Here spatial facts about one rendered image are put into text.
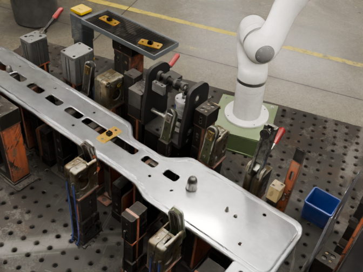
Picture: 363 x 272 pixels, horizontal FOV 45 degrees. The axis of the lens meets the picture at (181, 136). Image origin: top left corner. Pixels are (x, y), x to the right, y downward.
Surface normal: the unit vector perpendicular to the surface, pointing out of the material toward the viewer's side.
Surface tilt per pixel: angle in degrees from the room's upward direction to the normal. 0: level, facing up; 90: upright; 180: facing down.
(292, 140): 0
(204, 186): 0
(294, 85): 0
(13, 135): 90
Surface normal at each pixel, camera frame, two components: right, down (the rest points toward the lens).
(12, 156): 0.78, 0.46
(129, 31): 0.08, -0.75
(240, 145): -0.33, 0.60
